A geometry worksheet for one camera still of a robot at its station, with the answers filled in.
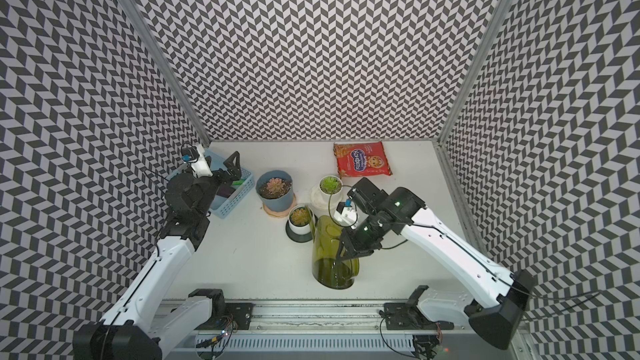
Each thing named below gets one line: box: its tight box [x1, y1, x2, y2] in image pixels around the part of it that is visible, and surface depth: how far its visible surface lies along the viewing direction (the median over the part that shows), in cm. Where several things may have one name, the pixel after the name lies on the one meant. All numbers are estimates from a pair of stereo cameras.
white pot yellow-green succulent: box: [287, 205, 316, 235], surface depth 88 cm
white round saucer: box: [310, 185, 342, 213], surface depth 99 cm
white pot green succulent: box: [318, 175, 344, 204], surface depth 95 cm
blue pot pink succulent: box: [255, 170, 295, 213], surface depth 93 cm
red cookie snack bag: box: [333, 140, 393, 178], surface depth 108 cm
